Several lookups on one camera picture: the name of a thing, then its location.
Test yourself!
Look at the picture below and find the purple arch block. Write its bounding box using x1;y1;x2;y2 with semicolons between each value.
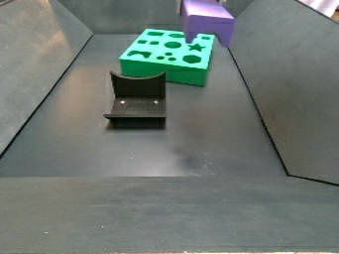
182;0;237;47

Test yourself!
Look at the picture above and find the black curved fixture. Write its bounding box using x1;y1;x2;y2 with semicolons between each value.
104;72;167;129

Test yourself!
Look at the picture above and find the green shape sorter block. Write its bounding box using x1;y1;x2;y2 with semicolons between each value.
119;29;215;86

